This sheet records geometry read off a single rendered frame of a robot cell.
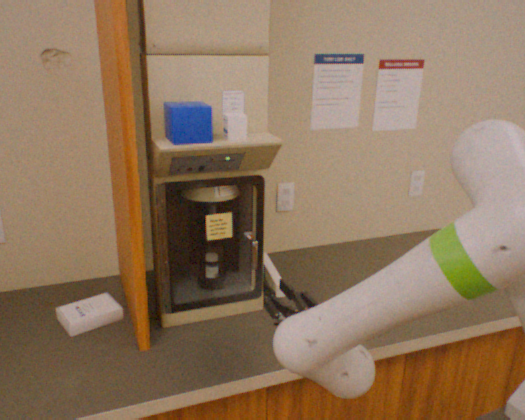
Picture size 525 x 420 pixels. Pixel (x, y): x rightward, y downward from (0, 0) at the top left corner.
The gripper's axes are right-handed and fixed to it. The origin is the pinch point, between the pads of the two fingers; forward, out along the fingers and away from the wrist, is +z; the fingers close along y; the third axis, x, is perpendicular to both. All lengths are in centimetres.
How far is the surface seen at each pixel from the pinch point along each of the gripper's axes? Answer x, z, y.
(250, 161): -30.3, 17.2, 2.0
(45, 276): 19, 67, 58
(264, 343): 20.2, 6.5, 0.2
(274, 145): -35.5, 12.0, -2.6
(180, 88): -49, 23, 19
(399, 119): -32, 66, -81
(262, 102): -45, 23, -3
